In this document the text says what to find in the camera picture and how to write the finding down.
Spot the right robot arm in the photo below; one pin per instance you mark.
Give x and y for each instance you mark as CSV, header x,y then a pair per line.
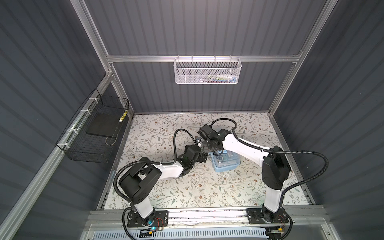
x,y
274,164

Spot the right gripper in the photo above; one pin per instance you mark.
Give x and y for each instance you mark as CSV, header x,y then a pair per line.
x,y
204,147

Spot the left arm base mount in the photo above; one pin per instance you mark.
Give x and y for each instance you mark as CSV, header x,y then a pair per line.
x,y
155,219

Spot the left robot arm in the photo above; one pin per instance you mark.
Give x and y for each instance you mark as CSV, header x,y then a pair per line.
x,y
135,181

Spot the black wire basket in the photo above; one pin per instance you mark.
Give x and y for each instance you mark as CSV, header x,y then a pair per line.
x,y
96,133

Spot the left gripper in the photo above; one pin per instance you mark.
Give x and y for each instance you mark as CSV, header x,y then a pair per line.
x,y
201,158

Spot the yellow item in basket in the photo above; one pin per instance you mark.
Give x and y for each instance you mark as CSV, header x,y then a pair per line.
x,y
123,116

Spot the blue plastic tool box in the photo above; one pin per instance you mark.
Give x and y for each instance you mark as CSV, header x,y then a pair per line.
x,y
227,161

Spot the white vented panel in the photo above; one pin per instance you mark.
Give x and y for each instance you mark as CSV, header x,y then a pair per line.
x,y
200,234

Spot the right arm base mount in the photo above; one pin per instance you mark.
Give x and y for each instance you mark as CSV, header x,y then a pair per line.
x,y
265,216

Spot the white wire mesh basket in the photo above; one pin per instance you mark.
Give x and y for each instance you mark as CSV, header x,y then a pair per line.
x,y
209,71

